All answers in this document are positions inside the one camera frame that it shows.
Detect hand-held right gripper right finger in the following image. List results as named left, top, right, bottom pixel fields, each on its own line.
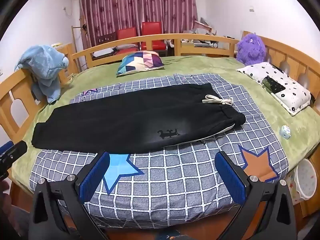
left=214, top=151, right=297, bottom=240

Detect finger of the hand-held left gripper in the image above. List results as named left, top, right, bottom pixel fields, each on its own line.
left=0, top=140, right=28, bottom=167
left=0, top=141, right=13, bottom=155

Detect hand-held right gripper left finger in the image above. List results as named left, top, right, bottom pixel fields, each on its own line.
left=29, top=151, right=112, bottom=240

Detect black pants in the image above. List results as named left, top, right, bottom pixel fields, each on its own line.
left=31, top=82, right=247, bottom=154

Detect grey checkered star quilt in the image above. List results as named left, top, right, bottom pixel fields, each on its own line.
left=29, top=73, right=289, bottom=224

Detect star printed white cloth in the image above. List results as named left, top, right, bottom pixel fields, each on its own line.
left=287, top=174, right=300, bottom=203

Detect small light blue toy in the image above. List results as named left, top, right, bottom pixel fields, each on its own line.
left=279, top=125, right=292, bottom=140

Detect blue plush elephant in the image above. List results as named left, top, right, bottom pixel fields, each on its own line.
left=14, top=44, right=69, bottom=105

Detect white flower print pillow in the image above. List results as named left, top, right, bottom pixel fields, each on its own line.
left=236, top=61, right=313, bottom=117

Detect green bed sheet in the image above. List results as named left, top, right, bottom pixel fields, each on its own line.
left=11, top=55, right=320, bottom=188

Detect colourful geometric pillow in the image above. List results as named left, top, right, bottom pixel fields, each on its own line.
left=116, top=50, right=165, bottom=76

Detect folded white clothes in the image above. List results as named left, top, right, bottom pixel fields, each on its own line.
left=92, top=44, right=138, bottom=58

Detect wooden clothes rack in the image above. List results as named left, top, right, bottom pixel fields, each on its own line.
left=71, top=24, right=88, bottom=53

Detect purple plush toy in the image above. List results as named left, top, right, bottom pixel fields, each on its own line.
left=236, top=32, right=267, bottom=67

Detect red chair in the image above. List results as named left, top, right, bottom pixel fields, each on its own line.
left=117, top=27, right=139, bottom=52
left=141, top=21, right=167, bottom=53

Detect pile of household clutter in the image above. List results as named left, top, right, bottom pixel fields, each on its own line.
left=181, top=17, right=238, bottom=49

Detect dark red patterned curtain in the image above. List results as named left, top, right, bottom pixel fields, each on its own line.
left=79, top=0, right=199, bottom=48

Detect wooden bed frame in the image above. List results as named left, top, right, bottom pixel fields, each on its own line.
left=0, top=31, right=320, bottom=240

